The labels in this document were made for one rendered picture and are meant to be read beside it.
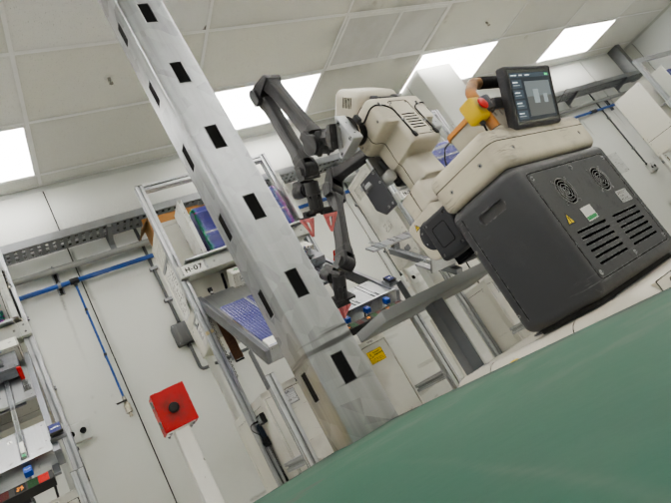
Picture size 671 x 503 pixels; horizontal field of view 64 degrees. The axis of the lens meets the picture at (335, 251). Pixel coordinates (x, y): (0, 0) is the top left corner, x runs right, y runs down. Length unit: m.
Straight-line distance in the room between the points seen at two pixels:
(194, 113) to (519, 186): 1.17
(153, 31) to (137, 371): 3.79
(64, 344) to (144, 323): 0.54
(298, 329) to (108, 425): 3.77
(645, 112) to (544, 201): 5.01
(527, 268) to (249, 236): 1.22
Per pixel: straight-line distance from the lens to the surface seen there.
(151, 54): 0.36
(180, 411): 2.17
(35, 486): 1.97
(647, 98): 6.40
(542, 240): 1.42
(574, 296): 1.43
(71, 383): 4.10
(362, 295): 2.45
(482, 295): 3.21
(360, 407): 0.27
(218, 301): 2.66
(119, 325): 4.20
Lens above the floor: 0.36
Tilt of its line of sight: 15 degrees up
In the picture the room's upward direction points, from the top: 30 degrees counter-clockwise
